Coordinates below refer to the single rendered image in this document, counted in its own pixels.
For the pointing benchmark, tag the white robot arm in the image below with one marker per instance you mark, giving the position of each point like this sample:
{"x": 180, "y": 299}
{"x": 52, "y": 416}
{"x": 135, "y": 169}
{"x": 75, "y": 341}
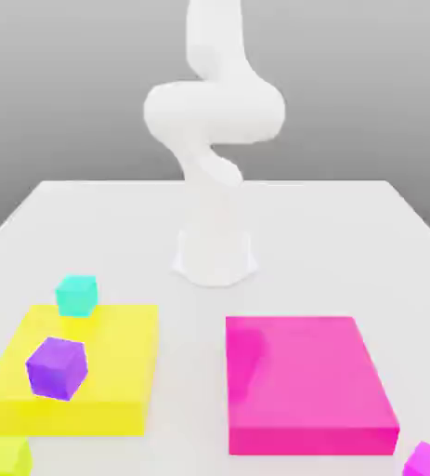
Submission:
{"x": 214, "y": 111}

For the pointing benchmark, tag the small turquoise cube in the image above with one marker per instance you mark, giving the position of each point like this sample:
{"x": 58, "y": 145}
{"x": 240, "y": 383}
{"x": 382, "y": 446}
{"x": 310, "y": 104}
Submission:
{"x": 76, "y": 296}

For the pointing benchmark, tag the small purple cube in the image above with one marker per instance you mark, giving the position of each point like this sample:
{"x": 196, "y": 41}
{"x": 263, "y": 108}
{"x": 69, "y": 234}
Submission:
{"x": 56, "y": 369}

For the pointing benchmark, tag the small lime cube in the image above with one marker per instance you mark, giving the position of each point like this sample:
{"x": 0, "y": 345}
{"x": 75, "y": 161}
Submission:
{"x": 1, "y": 457}

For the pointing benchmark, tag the small magenta cube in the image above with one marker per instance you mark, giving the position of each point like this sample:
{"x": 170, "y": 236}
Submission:
{"x": 428, "y": 463}

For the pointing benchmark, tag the large yellow box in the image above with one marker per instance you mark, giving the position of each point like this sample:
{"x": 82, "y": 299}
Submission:
{"x": 118, "y": 364}

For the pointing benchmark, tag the large pink box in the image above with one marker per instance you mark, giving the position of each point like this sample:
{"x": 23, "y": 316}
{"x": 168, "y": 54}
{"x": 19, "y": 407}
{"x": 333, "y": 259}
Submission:
{"x": 311, "y": 379}

